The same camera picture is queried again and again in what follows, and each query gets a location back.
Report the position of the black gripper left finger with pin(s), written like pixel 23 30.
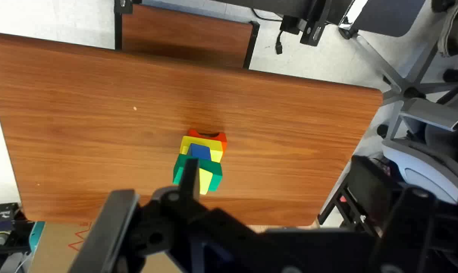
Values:
pixel 190 175

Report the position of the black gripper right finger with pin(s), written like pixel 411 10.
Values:
pixel 374 190

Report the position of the yellow cube block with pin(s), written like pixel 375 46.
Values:
pixel 205 181

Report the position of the multicoloured block stack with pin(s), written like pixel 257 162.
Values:
pixel 214 174

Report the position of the blue block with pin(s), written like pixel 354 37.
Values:
pixel 201 151

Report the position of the flat yellow block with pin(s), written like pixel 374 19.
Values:
pixel 214 148

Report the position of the orange arch block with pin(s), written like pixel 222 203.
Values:
pixel 220 137

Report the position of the grey white chair shell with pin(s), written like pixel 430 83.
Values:
pixel 427 165

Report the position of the grey office chair base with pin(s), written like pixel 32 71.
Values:
pixel 408 86

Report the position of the brown cardboard box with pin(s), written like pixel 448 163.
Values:
pixel 55 248

